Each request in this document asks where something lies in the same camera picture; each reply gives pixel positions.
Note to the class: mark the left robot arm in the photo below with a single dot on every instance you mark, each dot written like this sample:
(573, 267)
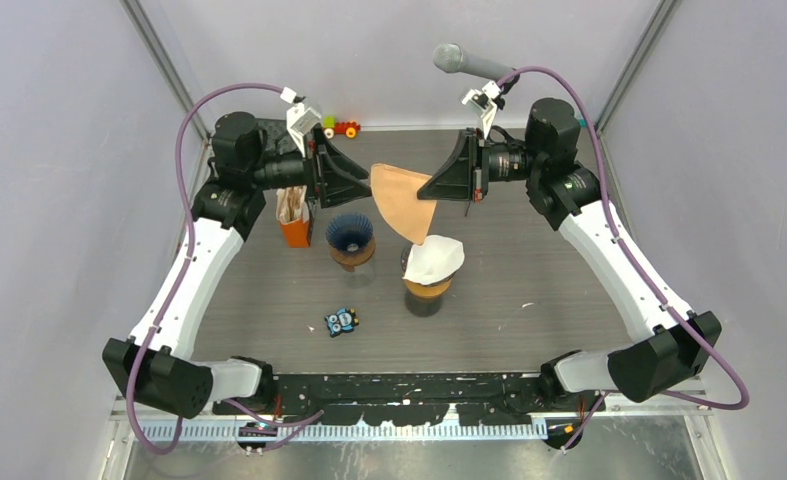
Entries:
(251, 156)

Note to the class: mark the blue owl toy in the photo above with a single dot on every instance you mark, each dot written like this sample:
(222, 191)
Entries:
(344, 320)

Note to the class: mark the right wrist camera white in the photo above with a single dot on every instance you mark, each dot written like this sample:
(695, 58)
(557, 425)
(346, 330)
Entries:
(485, 103)

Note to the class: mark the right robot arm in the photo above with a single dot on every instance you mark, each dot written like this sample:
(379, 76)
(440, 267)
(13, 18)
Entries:
(663, 353)

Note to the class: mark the brown paper coffee filter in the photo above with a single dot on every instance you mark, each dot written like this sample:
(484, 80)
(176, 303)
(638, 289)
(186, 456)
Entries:
(394, 191)

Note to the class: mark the white paper coffee filter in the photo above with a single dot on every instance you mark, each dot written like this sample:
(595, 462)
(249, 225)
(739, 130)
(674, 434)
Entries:
(433, 261)

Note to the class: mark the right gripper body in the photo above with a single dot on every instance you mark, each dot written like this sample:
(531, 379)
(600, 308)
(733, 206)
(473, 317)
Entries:
(481, 169)

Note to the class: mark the toy train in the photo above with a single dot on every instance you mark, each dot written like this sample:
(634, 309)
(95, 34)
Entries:
(332, 127)

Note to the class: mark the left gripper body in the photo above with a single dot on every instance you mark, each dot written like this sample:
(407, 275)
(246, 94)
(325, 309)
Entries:
(311, 168)

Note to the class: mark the grey microphone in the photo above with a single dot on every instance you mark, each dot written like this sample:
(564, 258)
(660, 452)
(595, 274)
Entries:
(453, 59)

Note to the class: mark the orange coffee filter bag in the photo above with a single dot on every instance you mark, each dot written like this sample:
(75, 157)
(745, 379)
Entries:
(294, 216)

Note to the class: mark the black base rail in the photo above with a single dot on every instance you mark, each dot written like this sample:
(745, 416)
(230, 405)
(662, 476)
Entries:
(477, 399)

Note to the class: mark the dark glass carafe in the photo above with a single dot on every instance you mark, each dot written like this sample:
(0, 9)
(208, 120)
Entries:
(423, 307)

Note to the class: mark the blue ribbed dripper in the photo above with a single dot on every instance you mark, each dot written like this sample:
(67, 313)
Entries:
(349, 232)

